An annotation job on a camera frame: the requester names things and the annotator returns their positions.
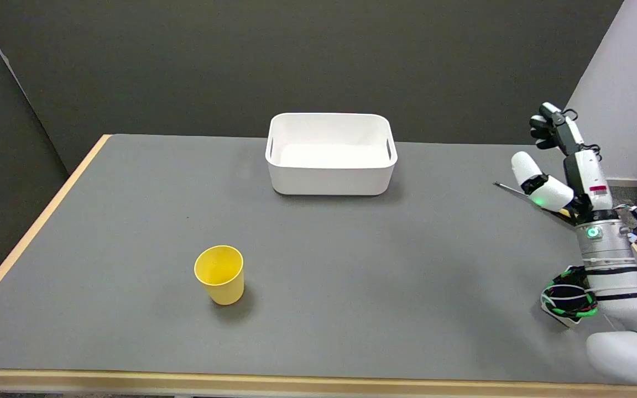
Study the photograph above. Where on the yellow plastic cup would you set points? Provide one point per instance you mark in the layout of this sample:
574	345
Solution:
224	284

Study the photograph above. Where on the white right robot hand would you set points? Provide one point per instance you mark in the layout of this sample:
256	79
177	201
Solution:
588	177

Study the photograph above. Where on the white plastic storage bin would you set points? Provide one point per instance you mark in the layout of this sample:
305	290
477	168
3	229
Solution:
329	177

